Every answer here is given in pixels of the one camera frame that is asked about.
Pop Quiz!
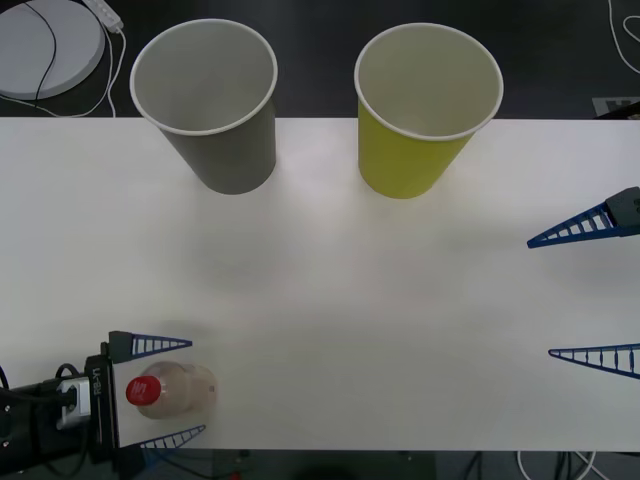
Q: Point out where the white power strip cable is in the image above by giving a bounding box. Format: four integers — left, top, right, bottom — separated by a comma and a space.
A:
0, 29, 126, 119

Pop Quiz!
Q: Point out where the round pale grey disc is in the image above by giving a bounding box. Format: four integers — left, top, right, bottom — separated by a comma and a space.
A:
0, 0, 107, 100

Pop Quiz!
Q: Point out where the white cable under table edge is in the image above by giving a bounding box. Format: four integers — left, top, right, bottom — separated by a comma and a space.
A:
516, 449, 606, 480

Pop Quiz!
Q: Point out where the grey floor marker tag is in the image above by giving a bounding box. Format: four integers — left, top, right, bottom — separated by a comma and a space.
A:
592, 95, 640, 120

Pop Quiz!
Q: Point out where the black cable over disc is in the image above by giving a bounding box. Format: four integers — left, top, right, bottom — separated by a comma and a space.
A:
22, 0, 56, 101

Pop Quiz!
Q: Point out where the white cable on dark floor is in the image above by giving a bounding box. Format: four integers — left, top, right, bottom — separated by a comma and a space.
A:
607, 0, 640, 74

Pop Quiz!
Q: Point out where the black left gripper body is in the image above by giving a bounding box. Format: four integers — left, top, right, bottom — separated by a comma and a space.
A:
84, 342, 123, 466

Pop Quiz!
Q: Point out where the clear bottle with red cap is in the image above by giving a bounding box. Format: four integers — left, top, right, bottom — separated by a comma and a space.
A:
124, 360, 219, 420

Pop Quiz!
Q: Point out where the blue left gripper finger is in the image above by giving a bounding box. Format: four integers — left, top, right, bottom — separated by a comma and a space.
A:
107, 330, 194, 362
117, 424, 207, 471

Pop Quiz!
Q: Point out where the yellow-green plastic waste bin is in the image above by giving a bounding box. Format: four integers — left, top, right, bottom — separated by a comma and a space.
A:
353, 21, 505, 200

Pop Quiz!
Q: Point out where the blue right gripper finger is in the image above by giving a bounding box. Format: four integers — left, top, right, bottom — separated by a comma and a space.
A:
526, 186, 640, 250
547, 342, 640, 380

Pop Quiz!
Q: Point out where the grey plastic waste bin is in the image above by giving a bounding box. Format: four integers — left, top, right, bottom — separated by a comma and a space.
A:
129, 17, 279, 196

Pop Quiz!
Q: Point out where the white power strip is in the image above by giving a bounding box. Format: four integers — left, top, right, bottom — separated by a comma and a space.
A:
82, 0, 124, 32

